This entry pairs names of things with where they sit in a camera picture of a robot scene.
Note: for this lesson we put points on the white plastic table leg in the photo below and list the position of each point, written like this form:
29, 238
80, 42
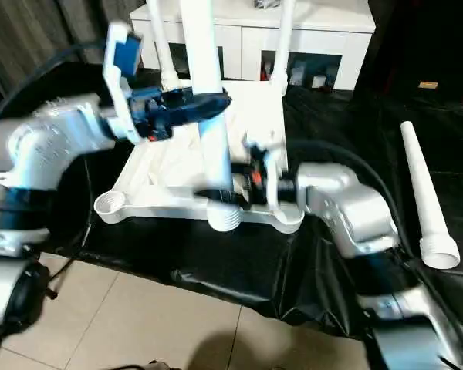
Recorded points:
283, 46
200, 46
420, 181
160, 38

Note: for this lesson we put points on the white plastic table top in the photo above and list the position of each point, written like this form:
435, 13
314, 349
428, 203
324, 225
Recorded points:
254, 115

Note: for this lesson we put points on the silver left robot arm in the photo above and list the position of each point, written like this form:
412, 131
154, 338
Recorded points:
54, 131

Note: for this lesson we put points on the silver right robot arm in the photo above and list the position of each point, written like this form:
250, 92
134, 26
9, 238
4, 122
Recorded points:
351, 200

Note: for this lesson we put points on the black work mat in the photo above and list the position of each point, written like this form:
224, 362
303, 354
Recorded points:
216, 262

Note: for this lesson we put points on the tall white bottle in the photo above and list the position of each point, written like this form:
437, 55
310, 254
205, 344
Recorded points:
298, 73

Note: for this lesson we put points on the small white cup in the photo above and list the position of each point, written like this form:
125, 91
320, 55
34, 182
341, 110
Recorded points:
318, 81

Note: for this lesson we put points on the dark clutter on cabinet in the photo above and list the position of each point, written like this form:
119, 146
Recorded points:
267, 4

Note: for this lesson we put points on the grey curtain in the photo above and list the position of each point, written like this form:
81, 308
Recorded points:
31, 31

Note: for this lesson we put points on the white sideboard cabinet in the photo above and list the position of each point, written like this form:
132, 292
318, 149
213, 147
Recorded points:
324, 23

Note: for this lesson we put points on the small tan box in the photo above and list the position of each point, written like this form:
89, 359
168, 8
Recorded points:
427, 85

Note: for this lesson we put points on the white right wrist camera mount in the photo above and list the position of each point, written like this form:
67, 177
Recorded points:
272, 181

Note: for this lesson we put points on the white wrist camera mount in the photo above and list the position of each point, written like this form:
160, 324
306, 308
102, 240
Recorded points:
115, 88
272, 181

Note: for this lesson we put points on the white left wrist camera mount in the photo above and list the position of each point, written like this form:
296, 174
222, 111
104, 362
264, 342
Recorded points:
115, 88

